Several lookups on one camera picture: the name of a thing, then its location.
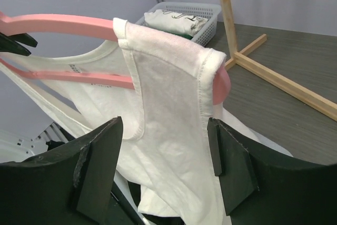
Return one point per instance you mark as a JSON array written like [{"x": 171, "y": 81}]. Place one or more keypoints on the white plastic basket centre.
[{"x": 17, "y": 149}]

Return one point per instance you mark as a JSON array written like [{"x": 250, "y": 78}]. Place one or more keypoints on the white folded cloth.
[{"x": 173, "y": 22}]

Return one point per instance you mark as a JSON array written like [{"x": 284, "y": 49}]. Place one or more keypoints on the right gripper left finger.
[{"x": 70, "y": 184}]

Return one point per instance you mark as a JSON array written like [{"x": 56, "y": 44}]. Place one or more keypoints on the black tank top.
[{"x": 131, "y": 198}]

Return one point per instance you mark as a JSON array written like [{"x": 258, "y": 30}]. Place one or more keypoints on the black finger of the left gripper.
[{"x": 13, "y": 43}]

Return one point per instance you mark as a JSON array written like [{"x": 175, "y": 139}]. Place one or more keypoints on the white plastic basket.
[
  {"x": 209, "y": 11},
  {"x": 17, "y": 149}
]

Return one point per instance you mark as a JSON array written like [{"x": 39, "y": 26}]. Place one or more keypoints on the white tank top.
[{"x": 164, "y": 87}]

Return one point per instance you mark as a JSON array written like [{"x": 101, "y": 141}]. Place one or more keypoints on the wooden clothes rack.
[{"x": 278, "y": 54}]

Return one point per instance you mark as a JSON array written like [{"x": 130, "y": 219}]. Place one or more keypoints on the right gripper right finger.
[{"x": 260, "y": 185}]

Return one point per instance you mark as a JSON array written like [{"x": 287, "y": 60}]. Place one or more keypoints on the white plastic basket back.
[{"x": 209, "y": 11}]

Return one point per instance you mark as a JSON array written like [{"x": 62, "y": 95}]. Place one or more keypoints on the dark green folded cloth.
[{"x": 187, "y": 36}]

